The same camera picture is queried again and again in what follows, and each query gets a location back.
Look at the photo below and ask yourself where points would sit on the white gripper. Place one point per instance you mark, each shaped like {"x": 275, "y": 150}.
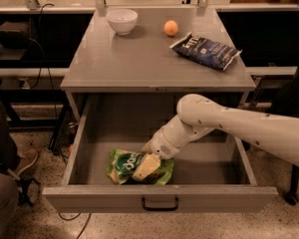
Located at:
{"x": 160, "y": 143}

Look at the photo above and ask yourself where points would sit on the green rice chip bag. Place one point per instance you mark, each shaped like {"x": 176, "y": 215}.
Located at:
{"x": 123, "y": 163}

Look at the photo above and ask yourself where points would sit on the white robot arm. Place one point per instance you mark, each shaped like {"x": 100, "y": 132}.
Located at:
{"x": 197, "y": 116}

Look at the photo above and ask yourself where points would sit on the grey open drawer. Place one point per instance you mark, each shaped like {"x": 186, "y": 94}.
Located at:
{"x": 212, "y": 174}

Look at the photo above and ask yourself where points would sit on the grey cabinet counter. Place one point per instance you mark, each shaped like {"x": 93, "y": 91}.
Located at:
{"x": 142, "y": 62}

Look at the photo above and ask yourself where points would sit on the blue chip bag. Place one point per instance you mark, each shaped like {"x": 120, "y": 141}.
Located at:
{"x": 204, "y": 51}

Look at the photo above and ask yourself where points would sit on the tan shoe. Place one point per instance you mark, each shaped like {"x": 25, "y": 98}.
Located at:
{"x": 25, "y": 160}

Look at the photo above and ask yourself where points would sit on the orange fruit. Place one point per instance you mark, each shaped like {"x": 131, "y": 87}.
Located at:
{"x": 170, "y": 28}

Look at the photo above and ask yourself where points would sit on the white ceramic bowl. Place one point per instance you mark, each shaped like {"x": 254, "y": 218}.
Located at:
{"x": 122, "y": 21}

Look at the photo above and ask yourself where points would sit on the black chair base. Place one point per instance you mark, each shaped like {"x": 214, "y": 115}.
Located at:
{"x": 292, "y": 197}

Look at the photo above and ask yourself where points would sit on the person's brown trouser leg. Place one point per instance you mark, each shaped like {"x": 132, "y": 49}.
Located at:
{"x": 8, "y": 189}

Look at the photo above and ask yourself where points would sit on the dark box on shelf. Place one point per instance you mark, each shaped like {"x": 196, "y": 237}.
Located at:
{"x": 15, "y": 35}

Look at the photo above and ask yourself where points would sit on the black drawer handle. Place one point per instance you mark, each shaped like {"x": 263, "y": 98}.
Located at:
{"x": 154, "y": 205}

